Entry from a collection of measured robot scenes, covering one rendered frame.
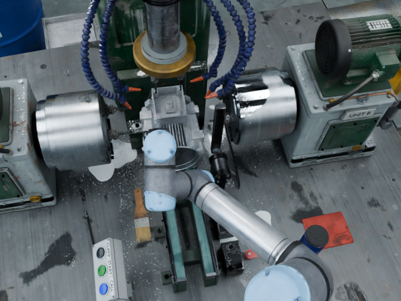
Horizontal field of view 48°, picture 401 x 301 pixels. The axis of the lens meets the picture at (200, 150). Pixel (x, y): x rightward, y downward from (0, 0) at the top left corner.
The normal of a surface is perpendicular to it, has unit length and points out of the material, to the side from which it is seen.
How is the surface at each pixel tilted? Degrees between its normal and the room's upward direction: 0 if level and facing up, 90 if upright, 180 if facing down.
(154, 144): 30
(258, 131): 77
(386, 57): 0
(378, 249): 0
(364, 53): 61
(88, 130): 35
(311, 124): 89
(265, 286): 41
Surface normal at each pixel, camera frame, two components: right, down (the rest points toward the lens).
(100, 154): 0.19, 0.72
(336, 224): 0.04, -0.48
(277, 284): -0.55, -0.11
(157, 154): 0.12, -0.02
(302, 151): 0.18, 0.85
